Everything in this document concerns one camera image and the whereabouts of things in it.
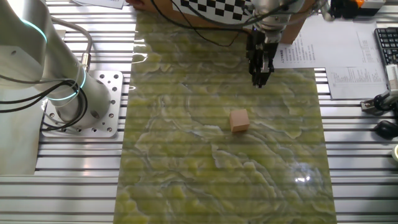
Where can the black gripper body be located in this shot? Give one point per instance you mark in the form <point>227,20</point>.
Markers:
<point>261,49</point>

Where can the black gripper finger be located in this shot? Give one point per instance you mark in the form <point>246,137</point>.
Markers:
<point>269,70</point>
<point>257,74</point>

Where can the small wooden cube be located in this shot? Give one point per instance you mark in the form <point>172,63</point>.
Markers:
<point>239,122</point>

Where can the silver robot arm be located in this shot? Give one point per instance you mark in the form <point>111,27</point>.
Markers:
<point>18,31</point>

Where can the black rounded object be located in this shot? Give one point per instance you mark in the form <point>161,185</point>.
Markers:
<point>387,129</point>

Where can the person's bare hand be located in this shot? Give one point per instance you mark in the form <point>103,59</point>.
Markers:
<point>136,3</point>

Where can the white paper with text list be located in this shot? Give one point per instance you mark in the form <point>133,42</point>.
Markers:
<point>323,40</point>

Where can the orange and grey device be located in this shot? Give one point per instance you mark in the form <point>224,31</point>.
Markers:
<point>342,7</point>

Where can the white paper with printed table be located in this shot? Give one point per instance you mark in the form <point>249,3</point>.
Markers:
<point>367,81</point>

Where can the green marble pattern mat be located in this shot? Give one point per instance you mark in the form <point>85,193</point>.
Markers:
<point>186,171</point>

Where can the black computer keyboard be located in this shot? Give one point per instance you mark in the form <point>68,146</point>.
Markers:
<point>388,43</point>

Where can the pale tape roll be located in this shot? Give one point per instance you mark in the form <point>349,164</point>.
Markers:
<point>395,153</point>

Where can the white printed paper sheet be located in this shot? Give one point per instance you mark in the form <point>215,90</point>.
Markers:
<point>99,3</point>

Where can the black camera clamp mount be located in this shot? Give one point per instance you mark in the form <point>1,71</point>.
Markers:
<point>381,102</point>

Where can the silver depth camera on clamp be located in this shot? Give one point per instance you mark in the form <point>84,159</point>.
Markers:
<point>392,77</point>

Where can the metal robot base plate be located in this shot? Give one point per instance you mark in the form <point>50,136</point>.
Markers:
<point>105,81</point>

